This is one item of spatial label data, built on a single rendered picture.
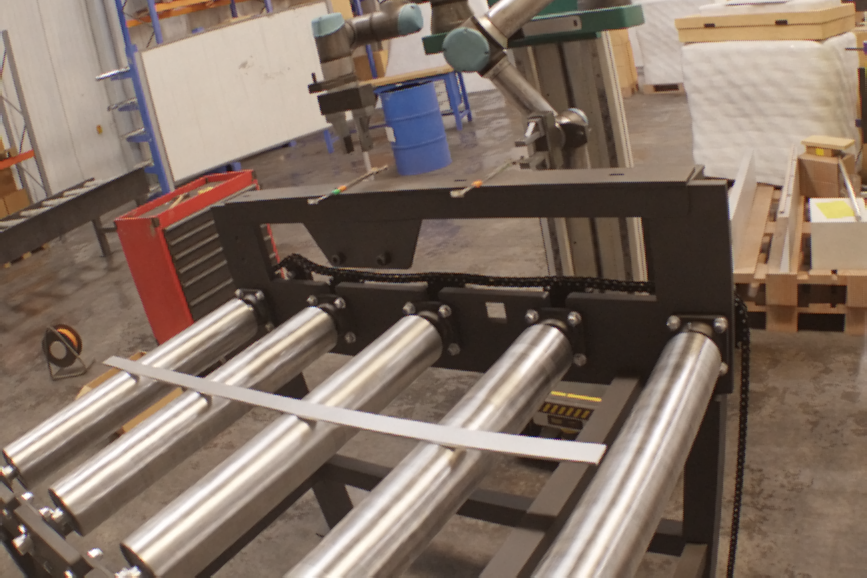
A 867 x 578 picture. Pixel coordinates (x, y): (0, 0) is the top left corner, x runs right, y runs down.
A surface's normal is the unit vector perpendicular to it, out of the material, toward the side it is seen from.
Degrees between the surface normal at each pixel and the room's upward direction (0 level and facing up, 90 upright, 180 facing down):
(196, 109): 90
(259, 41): 90
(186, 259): 90
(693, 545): 0
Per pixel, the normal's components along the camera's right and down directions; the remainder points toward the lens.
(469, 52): -0.30, 0.44
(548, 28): -0.61, 0.40
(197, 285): 0.81, 0.01
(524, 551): -0.22, -0.92
